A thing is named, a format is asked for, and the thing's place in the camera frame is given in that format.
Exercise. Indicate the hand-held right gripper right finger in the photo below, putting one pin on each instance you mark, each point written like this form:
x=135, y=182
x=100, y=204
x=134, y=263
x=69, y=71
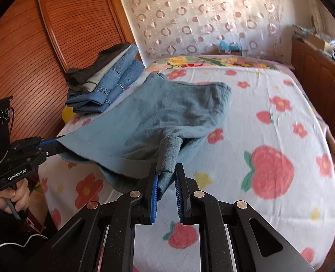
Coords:
x=179, y=198

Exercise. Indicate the circle-print sheer curtain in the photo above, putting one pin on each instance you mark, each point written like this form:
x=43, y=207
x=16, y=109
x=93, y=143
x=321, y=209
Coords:
x=201, y=14

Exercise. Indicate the open cardboard box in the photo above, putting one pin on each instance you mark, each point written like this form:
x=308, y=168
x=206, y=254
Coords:
x=318, y=42

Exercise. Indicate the folded grey pants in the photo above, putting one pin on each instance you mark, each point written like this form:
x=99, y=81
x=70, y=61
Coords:
x=100, y=77

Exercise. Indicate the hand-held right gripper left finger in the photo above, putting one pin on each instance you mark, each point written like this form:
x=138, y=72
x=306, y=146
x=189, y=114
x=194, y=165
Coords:
x=154, y=198

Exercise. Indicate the blue item on box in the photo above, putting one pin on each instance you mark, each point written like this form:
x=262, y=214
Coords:
x=230, y=48

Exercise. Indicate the person's left hand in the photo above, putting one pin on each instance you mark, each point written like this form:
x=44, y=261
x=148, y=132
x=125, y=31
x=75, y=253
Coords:
x=5, y=201

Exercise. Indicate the blue-grey denim shorts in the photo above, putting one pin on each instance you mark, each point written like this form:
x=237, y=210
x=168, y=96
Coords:
x=156, y=110

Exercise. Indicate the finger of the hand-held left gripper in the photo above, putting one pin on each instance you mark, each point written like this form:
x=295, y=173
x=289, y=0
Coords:
x=51, y=141
x=55, y=150

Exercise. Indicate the long wooden cabinet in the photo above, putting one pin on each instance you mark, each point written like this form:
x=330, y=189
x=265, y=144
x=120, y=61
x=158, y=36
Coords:
x=320, y=73

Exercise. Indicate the folded black pants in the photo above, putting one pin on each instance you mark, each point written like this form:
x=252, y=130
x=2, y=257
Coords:
x=99, y=61

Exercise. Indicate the floral quilt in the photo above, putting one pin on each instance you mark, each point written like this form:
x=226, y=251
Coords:
x=213, y=61

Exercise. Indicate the folded blue jeans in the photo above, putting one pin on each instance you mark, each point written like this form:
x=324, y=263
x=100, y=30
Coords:
x=119, y=88

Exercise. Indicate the yellow plush toy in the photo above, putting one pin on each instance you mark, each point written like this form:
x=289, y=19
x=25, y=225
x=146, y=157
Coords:
x=68, y=114

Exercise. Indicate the person's left forearm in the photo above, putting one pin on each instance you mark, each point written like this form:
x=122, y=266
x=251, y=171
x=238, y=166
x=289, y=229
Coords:
x=8, y=243

